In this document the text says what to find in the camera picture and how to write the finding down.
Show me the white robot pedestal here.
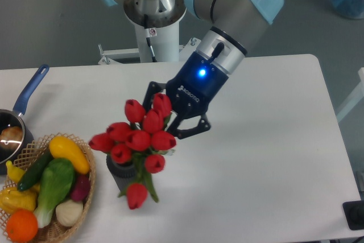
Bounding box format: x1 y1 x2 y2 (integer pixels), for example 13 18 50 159
98 22 201 65

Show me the dark grey ribbed vase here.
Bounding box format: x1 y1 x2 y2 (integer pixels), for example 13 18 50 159
106 155 146 197

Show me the orange fruit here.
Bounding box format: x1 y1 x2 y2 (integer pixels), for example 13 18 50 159
6 209 38 242

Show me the white garlic bulb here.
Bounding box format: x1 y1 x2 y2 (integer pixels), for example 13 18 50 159
56 199 83 227

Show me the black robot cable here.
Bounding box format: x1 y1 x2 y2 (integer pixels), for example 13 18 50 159
143 14 158 63

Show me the black device at edge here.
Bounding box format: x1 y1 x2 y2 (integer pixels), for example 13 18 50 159
342 200 364 230

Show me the brown bread roll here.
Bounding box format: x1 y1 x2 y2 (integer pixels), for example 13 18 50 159
1 126 23 151

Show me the woven wicker basket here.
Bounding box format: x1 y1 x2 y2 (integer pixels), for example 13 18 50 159
1 133 96 242

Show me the white frame at right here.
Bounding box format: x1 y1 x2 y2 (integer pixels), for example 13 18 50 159
336 67 363 123

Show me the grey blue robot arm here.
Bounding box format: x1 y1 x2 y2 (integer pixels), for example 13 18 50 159
103 0 284 139

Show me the green bok choy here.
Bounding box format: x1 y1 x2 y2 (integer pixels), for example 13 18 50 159
34 158 76 229

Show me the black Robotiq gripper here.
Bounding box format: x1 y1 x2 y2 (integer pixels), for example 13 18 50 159
142 52 228 139

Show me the yellow bell pepper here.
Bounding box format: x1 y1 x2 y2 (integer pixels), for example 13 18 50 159
1 187 38 215

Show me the dark green cucumber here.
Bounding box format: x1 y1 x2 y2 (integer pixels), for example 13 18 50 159
17 150 53 191

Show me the yellow squash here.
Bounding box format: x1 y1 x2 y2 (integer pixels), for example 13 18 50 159
49 135 90 175

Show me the small yellow banana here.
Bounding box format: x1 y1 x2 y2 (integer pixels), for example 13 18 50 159
6 160 26 183

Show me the red tulip bouquet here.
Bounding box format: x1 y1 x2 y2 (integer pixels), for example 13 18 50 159
89 93 176 209

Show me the blue handled saucepan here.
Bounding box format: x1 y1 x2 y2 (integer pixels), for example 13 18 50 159
1 64 49 175

